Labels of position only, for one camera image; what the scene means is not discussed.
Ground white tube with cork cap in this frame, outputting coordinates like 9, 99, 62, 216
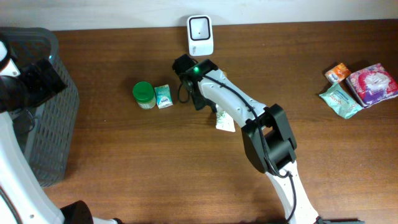
216, 105, 236, 133

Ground white barcode scanner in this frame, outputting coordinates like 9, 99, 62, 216
187, 15, 214, 57

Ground small teal tissue pack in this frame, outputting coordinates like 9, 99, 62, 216
154, 85, 173, 109

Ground right black cable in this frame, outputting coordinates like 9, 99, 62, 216
177, 73, 298, 223

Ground green lid jar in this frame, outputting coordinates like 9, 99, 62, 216
132, 82, 156, 110

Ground teal wet wipes pack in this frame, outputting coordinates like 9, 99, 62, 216
319, 83, 363, 119

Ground orange tissue pack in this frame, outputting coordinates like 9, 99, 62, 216
325, 63, 351, 84

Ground grey plastic mesh basket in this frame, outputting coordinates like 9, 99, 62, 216
1, 27, 80, 187

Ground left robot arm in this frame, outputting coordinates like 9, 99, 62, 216
1, 27, 101, 223

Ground purple red pad pack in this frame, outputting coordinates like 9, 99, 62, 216
345, 63, 397, 108

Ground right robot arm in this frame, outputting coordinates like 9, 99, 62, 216
172, 54, 320, 224

